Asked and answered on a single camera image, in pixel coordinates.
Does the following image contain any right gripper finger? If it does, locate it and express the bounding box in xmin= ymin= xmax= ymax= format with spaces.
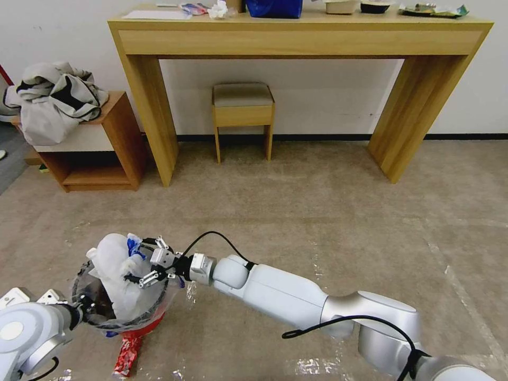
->
xmin=139 ymin=235 xmax=174 ymax=255
xmin=122 ymin=266 xmax=167 ymax=289

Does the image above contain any wooden stool with grey cushion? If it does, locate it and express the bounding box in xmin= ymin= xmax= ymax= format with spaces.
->
xmin=211 ymin=82 xmax=276 ymax=165

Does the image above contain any beige takeaway container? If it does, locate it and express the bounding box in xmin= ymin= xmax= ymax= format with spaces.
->
xmin=324 ymin=0 xmax=359 ymax=16

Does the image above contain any light wooden desk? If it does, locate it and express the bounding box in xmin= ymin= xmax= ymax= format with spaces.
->
xmin=107 ymin=3 xmax=495 ymax=188

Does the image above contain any blue plastic bag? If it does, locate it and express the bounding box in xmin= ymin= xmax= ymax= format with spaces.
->
xmin=243 ymin=0 xmax=303 ymax=20

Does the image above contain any white paper sheet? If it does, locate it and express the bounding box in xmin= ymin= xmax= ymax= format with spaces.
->
xmin=120 ymin=9 xmax=192 ymax=20

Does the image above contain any brown wooden bedside cabinet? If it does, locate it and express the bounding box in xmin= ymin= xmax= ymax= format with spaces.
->
xmin=11 ymin=90 xmax=148 ymax=194

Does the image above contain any white plastic bag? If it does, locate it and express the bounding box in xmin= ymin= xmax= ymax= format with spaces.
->
xmin=86 ymin=233 xmax=167 ymax=322

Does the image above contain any green food wrapper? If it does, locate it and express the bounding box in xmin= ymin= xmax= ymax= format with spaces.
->
xmin=397 ymin=3 xmax=470 ymax=19

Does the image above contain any colourful plastic wrapper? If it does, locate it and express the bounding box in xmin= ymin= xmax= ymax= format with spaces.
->
xmin=178 ymin=2 xmax=212 ymax=16

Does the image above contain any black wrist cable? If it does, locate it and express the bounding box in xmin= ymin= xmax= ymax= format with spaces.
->
xmin=182 ymin=231 xmax=256 ymax=271

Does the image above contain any crumpled white tissue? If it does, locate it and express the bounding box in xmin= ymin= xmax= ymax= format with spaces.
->
xmin=207 ymin=0 xmax=235 ymax=20

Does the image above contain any red snack wrapper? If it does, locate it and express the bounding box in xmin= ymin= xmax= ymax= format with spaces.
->
xmin=112 ymin=312 xmax=167 ymax=378

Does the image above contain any white and black bedding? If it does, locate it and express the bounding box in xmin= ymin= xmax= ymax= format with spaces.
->
xmin=0 ymin=86 xmax=22 ymax=124

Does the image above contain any blue and white wrapper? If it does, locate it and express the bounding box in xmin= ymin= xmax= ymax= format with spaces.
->
xmin=125 ymin=233 xmax=145 ymax=259

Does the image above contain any black elbow cable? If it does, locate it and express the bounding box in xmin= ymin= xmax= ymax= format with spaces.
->
xmin=282 ymin=315 xmax=431 ymax=381

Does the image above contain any black bowl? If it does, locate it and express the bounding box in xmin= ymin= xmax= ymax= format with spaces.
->
xmin=360 ymin=0 xmax=393 ymax=15

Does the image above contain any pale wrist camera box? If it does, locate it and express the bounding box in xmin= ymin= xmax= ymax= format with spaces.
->
xmin=149 ymin=247 xmax=176 ymax=268

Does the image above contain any black mesh trash bin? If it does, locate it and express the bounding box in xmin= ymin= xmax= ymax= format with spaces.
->
xmin=70 ymin=242 xmax=180 ymax=330

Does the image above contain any grey jacket with black trim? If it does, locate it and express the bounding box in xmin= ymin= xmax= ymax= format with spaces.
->
xmin=3 ymin=61 xmax=110 ymax=147

